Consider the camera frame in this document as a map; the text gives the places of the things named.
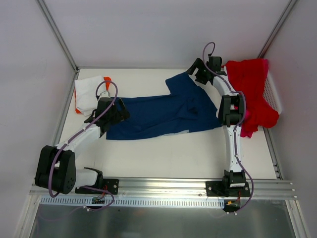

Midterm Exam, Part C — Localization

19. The navy blue t-shirt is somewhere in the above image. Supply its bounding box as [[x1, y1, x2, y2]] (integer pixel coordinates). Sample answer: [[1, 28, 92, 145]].
[[106, 73, 221, 140]]

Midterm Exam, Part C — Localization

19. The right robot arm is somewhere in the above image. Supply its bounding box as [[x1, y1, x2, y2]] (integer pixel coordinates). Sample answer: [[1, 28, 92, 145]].
[[186, 56, 251, 197]]

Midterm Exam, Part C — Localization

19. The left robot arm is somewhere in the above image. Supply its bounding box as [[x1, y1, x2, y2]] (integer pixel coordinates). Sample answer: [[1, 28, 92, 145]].
[[35, 97, 130, 197]]

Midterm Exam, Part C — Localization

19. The folded white t-shirt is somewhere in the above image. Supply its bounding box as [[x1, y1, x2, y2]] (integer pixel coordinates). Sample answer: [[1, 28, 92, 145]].
[[74, 75, 110, 117]]

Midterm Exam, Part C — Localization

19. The folded orange t-shirt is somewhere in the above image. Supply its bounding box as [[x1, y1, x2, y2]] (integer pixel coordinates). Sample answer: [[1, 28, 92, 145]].
[[74, 76, 112, 115]]

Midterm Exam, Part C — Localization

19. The red t-shirt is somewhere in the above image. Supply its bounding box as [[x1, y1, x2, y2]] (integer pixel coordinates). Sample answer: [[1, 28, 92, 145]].
[[221, 59, 280, 131]]

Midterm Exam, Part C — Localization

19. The white perforated plastic basket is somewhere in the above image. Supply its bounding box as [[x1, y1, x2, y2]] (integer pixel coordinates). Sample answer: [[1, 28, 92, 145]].
[[223, 64, 283, 115]]

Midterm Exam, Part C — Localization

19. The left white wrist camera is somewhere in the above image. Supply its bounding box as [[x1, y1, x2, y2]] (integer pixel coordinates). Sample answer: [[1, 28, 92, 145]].
[[99, 91, 111, 98]]

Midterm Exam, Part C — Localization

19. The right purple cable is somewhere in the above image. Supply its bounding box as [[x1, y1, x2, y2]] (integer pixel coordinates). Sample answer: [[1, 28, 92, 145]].
[[202, 42, 255, 214]]

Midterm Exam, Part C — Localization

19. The purple cable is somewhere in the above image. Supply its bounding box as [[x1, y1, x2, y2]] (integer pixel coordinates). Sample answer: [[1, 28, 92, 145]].
[[49, 80, 118, 198], [202, 42, 255, 214]]

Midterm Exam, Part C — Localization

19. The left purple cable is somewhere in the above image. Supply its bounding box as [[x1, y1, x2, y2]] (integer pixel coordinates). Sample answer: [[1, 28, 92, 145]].
[[49, 80, 118, 198]]

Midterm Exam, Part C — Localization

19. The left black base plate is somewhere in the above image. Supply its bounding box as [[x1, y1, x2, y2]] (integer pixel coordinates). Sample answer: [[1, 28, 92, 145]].
[[75, 178, 119, 195]]

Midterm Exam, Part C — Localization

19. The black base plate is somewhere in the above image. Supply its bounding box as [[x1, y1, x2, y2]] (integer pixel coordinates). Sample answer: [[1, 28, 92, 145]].
[[206, 181, 251, 197], [75, 178, 119, 195]]

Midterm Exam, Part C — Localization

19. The aluminium mounting rail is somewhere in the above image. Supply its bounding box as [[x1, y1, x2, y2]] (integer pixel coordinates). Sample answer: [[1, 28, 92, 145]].
[[29, 175, 297, 199]]

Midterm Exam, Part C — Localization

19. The white slotted cable duct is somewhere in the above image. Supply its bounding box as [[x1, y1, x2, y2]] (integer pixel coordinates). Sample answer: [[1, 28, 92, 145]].
[[40, 195, 225, 209]]

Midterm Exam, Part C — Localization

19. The left aluminium frame post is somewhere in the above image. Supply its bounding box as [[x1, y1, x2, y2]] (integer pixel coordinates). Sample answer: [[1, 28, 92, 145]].
[[36, 0, 79, 73]]

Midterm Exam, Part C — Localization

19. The aluminium frame post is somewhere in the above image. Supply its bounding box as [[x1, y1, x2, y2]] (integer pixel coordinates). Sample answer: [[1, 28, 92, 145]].
[[257, 0, 299, 59], [36, 0, 79, 73]]

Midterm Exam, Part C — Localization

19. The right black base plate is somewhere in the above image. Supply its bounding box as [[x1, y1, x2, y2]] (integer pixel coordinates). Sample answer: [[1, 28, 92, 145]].
[[206, 181, 251, 197]]

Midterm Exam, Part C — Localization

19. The right aluminium frame post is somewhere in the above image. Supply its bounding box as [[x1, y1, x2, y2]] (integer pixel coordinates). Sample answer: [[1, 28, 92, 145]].
[[257, 0, 299, 59]]

